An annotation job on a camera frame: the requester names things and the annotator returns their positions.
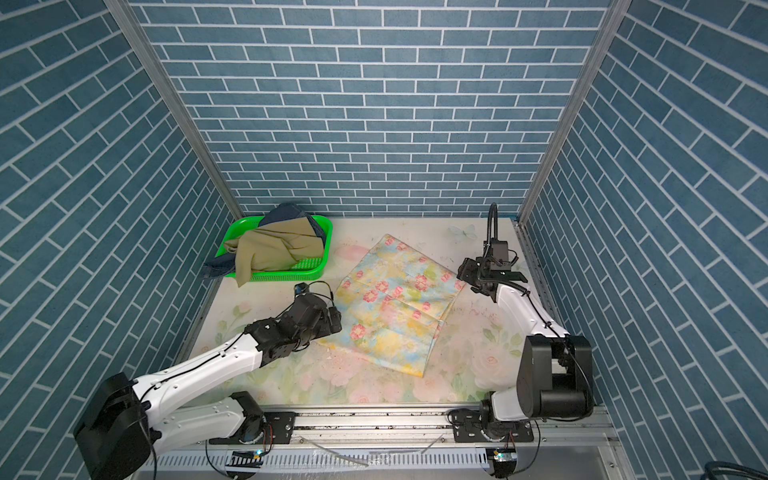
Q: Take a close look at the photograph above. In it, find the green plastic basket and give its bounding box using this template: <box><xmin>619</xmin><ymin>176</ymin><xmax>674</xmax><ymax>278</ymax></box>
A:
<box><xmin>216</xmin><ymin>215</ymin><xmax>333</xmax><ymax>282</ymax></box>

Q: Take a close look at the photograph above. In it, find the floral pastel skirt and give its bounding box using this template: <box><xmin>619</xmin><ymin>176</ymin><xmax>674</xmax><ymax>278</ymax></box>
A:
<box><xmin>322</xmin><ymin>234</ymin><xmax>466</xmax><ymax>377</ymax></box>

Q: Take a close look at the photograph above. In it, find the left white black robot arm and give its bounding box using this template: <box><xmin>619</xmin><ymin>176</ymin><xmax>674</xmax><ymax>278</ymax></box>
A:
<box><xmin>73</xmin><ymin>291</ymin><xmax>342</xmax><ymax>479</ymax></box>

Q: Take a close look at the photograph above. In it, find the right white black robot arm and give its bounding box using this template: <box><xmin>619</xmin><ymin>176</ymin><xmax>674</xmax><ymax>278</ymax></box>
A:
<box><xmin>458</xmin><ymin>257</ymin><xmax>595</xmax><ymax>435</ymax></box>

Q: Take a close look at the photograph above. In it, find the olive khaki skirt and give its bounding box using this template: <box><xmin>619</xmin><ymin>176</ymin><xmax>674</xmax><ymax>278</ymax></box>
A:
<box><xmin>225</xmin><ymin>217</ymin><xmax>327</xmax><ymax>286</ymax></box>

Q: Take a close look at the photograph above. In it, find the dark navy skirt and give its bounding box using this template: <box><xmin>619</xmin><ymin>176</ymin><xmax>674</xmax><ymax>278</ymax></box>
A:
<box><xmin>201</xmin><ymin>203</ymin><xmax>316</xmax><ymax>280</ymax></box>

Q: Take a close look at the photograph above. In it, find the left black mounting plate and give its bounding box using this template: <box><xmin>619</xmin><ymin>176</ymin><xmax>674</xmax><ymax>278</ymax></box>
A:
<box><xmin>209</xmin><ymin>412</ymin><xmax>296</xmax><ymax>447</ymax></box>

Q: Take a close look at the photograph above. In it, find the black mounting plate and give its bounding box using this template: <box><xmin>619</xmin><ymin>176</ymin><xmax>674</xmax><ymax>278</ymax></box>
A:
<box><xmin>209</xmin><ymin>412</ymin><xmax>296</xmax><ymax>447</ymax></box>
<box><xmin>446</xmin><ymin>408</ymin><xmax>534</xmax><ymax>443</ymax></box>

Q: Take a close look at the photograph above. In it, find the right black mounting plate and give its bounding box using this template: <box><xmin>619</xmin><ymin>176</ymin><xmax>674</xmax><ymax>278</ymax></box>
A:
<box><xmin>446</xmin><ymin>408</ymin><xmax>534</xmax><ymax>443</ymax></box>

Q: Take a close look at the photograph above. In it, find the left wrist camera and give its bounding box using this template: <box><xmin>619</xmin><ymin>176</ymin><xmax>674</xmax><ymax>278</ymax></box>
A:
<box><xmin>294</xmin><ymin>282</ymin><xmax>312</xmax><ymax>299</ymax></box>

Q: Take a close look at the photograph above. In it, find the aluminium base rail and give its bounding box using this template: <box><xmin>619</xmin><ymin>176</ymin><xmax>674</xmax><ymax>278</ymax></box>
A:
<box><xmin>138</xmin><ymin>399</ymin><xmax>619</xmax><ymax>456</ymax></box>

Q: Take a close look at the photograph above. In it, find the white slotted cable duct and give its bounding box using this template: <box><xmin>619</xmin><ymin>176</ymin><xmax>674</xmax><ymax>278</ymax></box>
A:
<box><xmin>140</xmin><ymin>447</ymin><xmax>490</xmax><ymax>474</ymax></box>

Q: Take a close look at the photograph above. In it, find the right aluminium corner post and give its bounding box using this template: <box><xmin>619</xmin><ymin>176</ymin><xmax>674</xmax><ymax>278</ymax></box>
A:
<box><xmin>518</xmin><ymin>0</ymin><xmax>631</xmax><ymax>225</ymax></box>

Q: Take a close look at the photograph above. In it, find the aluminium corner post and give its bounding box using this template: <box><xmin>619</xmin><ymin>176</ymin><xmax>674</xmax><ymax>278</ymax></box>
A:
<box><xmin>104</xmin><ymin>0</ymin><xmax>244</xmax><ymax>219</ymax></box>
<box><xmin>518</xmin><ymin>0</ymin><xmax>631</xmax><ymax>225</ymax></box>

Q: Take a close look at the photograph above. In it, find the left aluminium corner post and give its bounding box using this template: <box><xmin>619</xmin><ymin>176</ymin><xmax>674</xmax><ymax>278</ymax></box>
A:
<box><xmin>104</xmin><ymin>0</ymin><xmax>244</xmax><ymax>219</ymax></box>

